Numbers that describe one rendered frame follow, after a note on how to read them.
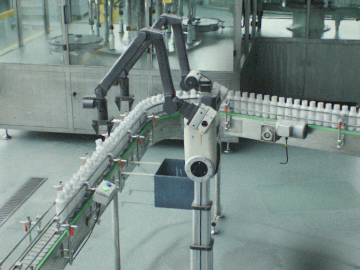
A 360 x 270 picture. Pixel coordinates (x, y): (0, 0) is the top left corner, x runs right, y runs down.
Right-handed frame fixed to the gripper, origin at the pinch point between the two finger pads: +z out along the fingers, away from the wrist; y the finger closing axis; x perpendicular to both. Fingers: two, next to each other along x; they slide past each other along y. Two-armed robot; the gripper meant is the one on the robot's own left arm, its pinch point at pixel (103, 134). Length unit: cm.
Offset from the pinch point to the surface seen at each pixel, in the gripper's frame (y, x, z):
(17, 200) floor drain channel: -151, 198, 140
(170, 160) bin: 17, 86, 46
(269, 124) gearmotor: 77, 157, 40
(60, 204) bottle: -14.9, -28.9, 28.7
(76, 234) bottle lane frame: -10, -22, 49
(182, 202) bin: 32, 56, 62
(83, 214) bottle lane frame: -9.9, -10.1, 42.6
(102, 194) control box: 1.4, -10.5, 30.1
